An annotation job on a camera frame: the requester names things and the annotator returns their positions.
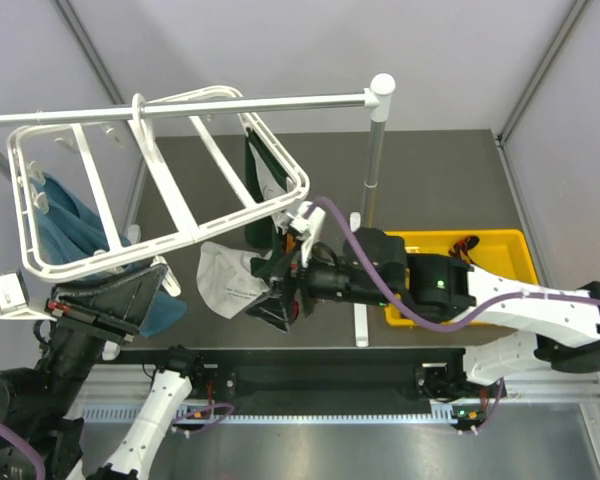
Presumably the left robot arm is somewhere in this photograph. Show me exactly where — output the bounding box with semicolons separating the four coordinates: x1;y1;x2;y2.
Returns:
0;264;207;479

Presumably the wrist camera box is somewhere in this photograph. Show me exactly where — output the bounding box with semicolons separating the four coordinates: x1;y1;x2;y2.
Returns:
280;201;326;267
0;271;53;321

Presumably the red black argyle sock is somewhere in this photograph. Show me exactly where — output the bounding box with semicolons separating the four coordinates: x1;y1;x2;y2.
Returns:
281;233;299;325

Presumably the white and green cloth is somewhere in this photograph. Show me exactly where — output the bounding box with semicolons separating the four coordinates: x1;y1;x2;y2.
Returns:
196;128;288;319

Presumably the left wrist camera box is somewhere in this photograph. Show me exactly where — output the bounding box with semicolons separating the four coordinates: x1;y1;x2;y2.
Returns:
0;271;53;321

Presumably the teal blue towel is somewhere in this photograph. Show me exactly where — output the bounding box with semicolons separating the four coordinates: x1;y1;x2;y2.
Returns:
31;175;187;338

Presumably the white metal clothes rack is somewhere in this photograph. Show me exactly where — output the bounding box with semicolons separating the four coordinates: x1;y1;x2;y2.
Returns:
0;72;397;348

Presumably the white cable duct strip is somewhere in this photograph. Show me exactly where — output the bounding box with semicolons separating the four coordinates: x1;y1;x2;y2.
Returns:
78;402;460;425

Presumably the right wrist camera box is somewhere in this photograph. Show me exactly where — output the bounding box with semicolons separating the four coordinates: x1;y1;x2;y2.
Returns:
280;201;326;267

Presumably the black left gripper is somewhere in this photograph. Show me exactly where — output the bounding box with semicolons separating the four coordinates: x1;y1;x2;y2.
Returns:
38;255;168;414

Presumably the white plastic clip hanger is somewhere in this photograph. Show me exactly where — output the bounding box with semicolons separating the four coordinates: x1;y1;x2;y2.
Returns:
5;85;311;286

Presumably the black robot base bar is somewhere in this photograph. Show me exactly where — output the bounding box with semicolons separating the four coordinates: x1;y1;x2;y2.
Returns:
119;347;471;416

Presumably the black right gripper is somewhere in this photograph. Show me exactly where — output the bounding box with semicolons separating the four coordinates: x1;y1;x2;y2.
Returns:
246;237;395;333

